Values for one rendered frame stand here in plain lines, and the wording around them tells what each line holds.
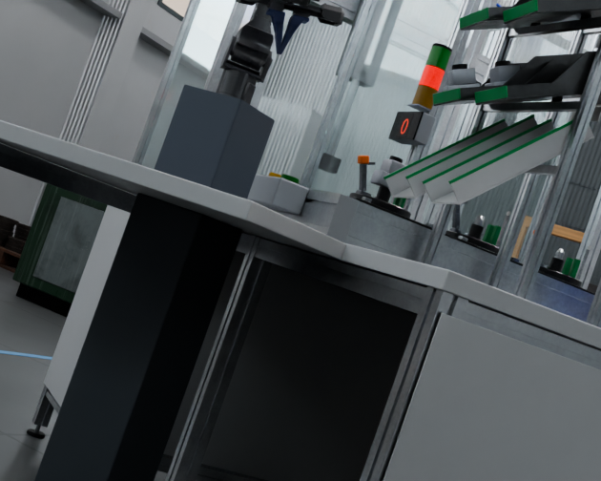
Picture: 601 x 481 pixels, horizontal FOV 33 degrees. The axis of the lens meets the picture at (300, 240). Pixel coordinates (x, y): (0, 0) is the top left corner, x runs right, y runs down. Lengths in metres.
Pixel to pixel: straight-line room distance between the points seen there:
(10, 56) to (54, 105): 0.80
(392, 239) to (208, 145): 0.42
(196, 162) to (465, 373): 0.74
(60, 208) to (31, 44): 3.28
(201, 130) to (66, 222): 5.07
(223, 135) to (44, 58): 8.31
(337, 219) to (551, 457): 0.66
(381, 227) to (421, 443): 0.67
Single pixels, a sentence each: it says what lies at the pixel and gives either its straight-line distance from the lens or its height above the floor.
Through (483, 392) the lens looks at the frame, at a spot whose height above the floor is 0.71.
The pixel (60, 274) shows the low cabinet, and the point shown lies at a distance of 6.97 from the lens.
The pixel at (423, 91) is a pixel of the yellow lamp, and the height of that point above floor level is 1.29.
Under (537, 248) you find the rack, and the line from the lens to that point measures 1.80.
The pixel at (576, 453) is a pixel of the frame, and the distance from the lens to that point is 1.65.
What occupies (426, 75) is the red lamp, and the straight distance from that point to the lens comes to 2.49.
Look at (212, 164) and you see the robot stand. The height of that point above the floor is 0.92.
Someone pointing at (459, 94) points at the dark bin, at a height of 1.20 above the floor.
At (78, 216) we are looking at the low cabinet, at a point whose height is 0.66.
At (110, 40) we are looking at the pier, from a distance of 10.55.
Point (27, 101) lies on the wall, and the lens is 10.17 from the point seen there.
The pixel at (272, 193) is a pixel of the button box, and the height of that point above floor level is 0.92.
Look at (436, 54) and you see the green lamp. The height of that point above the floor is 1.39.
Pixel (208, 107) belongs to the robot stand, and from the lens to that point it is 1.99.
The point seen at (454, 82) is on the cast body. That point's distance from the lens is 2.00.
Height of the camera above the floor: 0.78
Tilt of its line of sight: 2 degrees up
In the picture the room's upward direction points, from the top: 19 degrees clockwise
